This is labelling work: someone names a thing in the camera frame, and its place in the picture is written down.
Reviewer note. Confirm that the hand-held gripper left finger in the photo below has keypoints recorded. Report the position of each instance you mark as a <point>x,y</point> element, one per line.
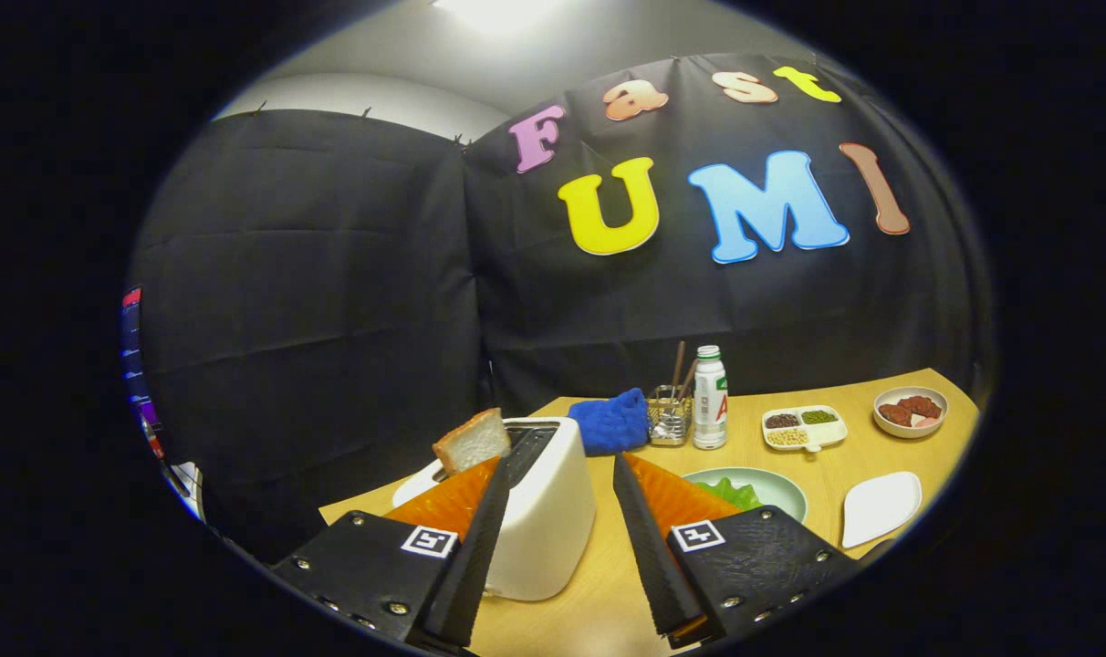
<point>471,566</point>

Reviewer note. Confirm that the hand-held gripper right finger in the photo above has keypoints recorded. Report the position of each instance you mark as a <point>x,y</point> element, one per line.
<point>649,557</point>

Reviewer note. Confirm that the green lettuce leaf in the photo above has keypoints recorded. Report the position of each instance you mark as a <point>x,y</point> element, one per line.
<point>735,495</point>

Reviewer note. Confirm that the toasted bread slice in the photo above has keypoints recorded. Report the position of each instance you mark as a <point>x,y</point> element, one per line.
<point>471,443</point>

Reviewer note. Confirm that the white toaster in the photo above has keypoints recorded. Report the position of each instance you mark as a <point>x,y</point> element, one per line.
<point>553,520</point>

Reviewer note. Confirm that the metal mesh utensil holder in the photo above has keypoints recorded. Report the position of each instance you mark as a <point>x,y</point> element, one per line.
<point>669,424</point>

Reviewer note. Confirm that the blue cloth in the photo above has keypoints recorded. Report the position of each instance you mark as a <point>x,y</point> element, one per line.
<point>612,422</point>

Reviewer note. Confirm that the light green plate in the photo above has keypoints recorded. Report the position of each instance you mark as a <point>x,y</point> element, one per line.
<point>786,497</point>

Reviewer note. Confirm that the white drink bottle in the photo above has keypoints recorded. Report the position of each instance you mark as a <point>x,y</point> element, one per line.
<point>709,406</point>

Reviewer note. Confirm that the pile of yellow beans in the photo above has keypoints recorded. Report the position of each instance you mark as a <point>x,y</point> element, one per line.
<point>787,437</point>

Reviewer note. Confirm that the pile of dark beans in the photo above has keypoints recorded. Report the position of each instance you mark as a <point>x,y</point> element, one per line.
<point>781,421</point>

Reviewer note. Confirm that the brown chopsticks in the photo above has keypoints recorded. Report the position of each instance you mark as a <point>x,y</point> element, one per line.
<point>677,365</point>

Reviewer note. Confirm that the white divided dish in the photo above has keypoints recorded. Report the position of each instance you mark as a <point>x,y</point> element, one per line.
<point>827,436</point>

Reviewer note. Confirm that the pile of green beans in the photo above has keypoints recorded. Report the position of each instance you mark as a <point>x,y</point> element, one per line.
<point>819,417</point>

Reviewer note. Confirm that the white squarish plate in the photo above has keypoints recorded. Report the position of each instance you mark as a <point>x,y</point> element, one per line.
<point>881,509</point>

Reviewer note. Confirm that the round white meat plate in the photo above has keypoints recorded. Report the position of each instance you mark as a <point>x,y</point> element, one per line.
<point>886,429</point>

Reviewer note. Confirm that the dark red meat slice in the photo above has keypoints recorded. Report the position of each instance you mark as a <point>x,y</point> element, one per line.
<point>923,406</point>
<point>894,414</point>

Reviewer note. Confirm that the black backdrop cloth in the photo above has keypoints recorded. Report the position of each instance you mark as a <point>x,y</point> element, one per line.
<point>316,319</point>

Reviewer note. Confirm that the pink ham slice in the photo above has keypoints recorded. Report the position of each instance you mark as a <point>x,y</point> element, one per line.
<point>925,422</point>

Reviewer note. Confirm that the colourful clutter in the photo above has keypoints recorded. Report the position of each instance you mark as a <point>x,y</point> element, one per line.
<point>135,356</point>

